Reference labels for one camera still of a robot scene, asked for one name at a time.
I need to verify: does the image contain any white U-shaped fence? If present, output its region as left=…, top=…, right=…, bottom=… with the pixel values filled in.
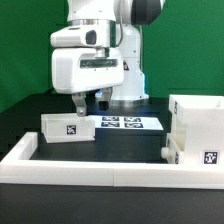
left=0, top=132, right=224, bottom=189

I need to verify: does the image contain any white drawer cabinet frame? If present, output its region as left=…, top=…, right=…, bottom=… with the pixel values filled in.
left=169, top=95, right=224, bottom=165

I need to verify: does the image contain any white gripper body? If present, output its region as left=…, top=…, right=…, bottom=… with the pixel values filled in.
left=52, top=48, right=124, bottom=94

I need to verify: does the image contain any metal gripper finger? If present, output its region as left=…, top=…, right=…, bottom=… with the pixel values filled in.
left=98, top=87, right=113, bottom=111
left=72, top=93, right=87, bottom=117

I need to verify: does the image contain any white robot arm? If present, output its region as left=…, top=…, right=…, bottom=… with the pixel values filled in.
left=50, top=0, right=165, bottom=117

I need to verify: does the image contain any paper sheet with markers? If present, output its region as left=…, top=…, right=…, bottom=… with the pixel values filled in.
left=91, top=115, right=163, bottom=130

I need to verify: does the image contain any white drawer box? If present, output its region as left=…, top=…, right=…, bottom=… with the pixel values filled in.
left=41, top=113, right=95, bottom=143
left=161, top=133, right=184, bottom=164

